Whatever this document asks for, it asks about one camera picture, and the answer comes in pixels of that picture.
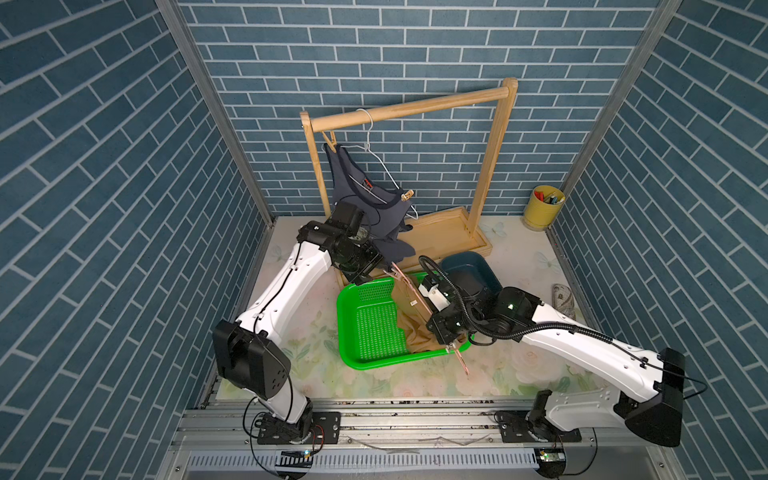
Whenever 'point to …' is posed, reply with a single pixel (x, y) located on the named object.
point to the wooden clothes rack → (450, 235)
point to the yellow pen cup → (542, 207)
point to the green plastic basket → (367, 326)
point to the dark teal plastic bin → (471, 273)
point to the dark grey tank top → (384, 212)
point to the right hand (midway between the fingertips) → (429, 327)
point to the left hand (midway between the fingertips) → (392, 267)
